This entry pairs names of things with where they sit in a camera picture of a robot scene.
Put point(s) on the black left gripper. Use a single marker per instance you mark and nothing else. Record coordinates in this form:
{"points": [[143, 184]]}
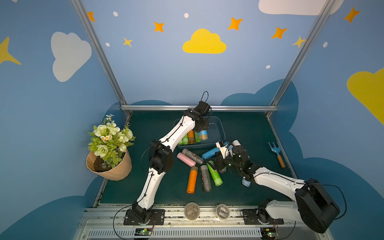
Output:
{"points": [[202, 124]]}

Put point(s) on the blue garden fork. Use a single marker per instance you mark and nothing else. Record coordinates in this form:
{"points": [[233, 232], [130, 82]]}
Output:
{"points": [[275, 148]]}

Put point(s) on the teal plastic storage box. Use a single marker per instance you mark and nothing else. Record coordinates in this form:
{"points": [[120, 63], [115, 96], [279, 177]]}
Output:
{"points": [[215, 133]]}

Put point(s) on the blue bag roll gold end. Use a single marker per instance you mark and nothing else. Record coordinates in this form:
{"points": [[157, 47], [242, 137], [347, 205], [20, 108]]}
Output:
{"points": [[203, 135]]}

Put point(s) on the dark grey bag roll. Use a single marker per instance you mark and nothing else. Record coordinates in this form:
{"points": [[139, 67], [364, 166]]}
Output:
{"points": [[196, 158]]}

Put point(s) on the metal rail frame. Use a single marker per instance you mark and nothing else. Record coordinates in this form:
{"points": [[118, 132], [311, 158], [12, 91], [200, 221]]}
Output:
{"points": [[107, 222]]}

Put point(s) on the white roll red label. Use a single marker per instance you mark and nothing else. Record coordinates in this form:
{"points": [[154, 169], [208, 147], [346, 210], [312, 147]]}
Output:
{"points": [[236, 142]]}

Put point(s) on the light green bag roll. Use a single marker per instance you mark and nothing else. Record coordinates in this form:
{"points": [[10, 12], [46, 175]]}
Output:
{"points": [[185, 140]]}

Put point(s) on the right clear round dish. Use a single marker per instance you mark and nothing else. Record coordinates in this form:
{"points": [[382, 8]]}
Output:
{"points": [[222, 212]]}

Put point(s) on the green bag roll red label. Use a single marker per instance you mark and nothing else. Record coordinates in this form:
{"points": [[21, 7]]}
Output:
{"points": [[197, 139]]}

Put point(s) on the orange bag roll gold end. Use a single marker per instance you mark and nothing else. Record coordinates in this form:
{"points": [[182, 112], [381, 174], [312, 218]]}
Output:
{"points": [[191, 137]]}

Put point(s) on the artificial flower bouquet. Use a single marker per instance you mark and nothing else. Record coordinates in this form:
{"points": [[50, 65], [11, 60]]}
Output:
{"points": [[109, 143]]}

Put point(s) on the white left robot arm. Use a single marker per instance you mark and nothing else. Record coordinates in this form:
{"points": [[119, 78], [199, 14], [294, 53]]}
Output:
{"points": [[161, 158]]}

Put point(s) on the white roll blue end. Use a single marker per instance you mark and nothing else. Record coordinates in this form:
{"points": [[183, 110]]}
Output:
{"points": [[245, 182]]}

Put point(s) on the pink bag roll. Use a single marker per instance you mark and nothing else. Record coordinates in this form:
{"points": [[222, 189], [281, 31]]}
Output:
{"points": [[186, 159]]}

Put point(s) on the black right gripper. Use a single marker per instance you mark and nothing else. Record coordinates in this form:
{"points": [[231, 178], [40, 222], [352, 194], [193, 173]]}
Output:
{"points": [[221, 157]]}

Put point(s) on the left clear round dish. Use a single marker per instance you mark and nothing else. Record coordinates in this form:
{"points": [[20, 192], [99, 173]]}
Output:
{"points": [[192, 211]]}

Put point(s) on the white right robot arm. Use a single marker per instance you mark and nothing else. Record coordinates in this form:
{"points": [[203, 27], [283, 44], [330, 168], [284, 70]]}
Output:
{"points": [[309, 203]]}

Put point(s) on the beige flower pot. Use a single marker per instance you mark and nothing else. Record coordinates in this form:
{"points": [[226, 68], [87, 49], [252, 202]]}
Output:
{"points": [[121, 171]]}

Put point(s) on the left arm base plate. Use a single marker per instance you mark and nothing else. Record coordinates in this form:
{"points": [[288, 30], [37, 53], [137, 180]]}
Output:
{"points": [[156, 216]]}

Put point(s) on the bright green bag roll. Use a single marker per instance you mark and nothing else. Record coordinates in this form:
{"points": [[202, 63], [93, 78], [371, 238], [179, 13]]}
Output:
{"points": [[215, 174]]}

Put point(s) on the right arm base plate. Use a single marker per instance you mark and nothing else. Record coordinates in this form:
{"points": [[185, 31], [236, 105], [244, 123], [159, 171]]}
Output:
{"points": [[259, 217]]}

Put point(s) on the clear round dish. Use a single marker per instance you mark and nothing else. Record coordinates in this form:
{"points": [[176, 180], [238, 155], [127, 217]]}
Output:
{"points": [[222, 212], [192, 211]]}

